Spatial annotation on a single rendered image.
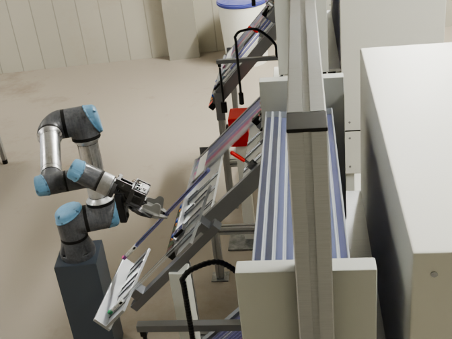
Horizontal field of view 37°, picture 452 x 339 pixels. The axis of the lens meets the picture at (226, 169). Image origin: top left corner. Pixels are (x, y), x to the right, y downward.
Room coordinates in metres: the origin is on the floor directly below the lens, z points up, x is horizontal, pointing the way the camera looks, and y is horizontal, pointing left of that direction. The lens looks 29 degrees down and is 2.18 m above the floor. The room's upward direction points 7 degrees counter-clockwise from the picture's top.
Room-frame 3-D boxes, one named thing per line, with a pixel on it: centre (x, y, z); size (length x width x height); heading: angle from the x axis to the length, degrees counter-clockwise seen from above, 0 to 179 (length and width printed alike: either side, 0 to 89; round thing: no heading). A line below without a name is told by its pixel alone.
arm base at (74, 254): (2.40, 0.67, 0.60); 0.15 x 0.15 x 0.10
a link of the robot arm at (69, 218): (2.40, 0.67, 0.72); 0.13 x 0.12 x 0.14; 100
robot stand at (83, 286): (2.40, 0.67, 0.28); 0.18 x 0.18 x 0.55; 88
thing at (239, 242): (3.16, -0.10, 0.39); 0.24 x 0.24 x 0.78; 82
